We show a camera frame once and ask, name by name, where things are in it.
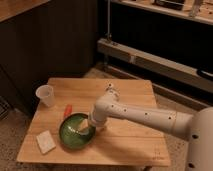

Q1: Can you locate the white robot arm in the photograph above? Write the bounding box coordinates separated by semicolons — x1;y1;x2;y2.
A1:
88;91;213;171

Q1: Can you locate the wooden folding table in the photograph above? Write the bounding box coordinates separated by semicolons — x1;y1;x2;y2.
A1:
17;78;170;166

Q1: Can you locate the wooden shelf beam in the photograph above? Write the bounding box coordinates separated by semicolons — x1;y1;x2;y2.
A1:
97;38;213;93

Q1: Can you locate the white sponge block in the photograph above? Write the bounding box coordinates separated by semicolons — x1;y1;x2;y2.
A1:
36;130;56;154

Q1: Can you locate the small orange object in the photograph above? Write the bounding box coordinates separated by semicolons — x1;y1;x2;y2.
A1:
64;105;72;118

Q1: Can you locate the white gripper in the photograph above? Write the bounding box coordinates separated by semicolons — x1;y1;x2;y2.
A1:
78;114;106;132

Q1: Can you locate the metal vertical pole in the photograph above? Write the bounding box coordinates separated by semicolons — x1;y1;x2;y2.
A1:
107;0;111;42

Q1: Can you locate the green ceramic bowl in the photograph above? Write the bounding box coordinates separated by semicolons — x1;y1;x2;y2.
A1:
59;113;96;150

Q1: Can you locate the translucent plastic cup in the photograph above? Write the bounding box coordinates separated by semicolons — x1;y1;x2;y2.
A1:
36;85;54;107

